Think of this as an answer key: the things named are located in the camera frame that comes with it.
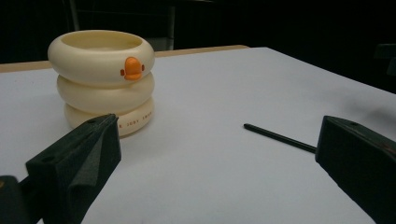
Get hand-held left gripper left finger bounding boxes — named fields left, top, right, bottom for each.
left=25, top=113, right=122, bottom=224

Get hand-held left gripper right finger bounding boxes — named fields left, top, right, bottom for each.
left=315, top=115, right=396, bottom=224

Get black pen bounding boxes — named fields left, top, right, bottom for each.
left=243, top=122, right=318, bottom=154

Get cream ringed duck pen holder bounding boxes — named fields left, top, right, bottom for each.
left=47, top=29, right=156, bottom=138

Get white table mat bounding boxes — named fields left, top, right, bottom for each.
left=0, top=46, right=396, bottom=224

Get grey metal pole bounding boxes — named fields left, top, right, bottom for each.
left=68, top=0, right=81, bottom=32

